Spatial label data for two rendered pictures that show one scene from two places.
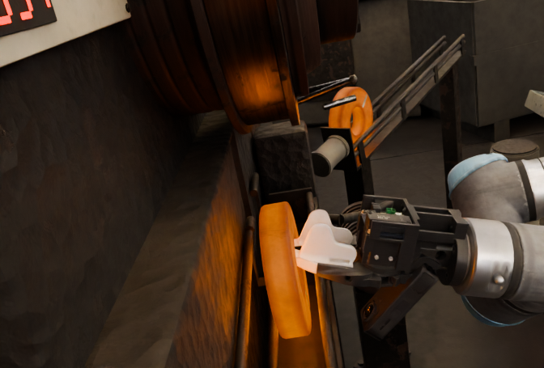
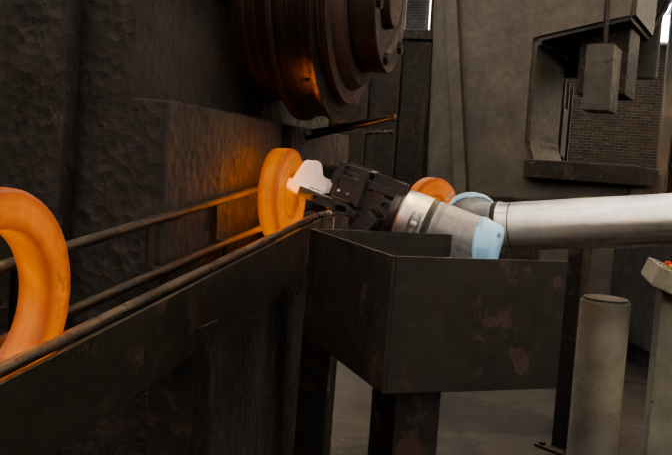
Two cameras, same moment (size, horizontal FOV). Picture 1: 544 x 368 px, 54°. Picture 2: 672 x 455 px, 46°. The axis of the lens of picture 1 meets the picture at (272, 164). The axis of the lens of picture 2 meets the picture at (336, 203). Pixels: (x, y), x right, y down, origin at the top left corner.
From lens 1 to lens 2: 0.87 m
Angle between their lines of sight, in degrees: 20
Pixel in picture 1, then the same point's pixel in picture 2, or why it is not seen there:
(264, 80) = (298, 56)
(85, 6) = not seen: outside the picture
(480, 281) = (400, 221)
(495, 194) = not seen: hidden behind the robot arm
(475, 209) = not seen: hidden behind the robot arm
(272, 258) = (269, 163)
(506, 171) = (483, 203)
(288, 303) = (268, 192)
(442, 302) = not seen: outside the picture
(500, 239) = (424, 200)
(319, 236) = (307, 168)
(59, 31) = not seen: outside the picture
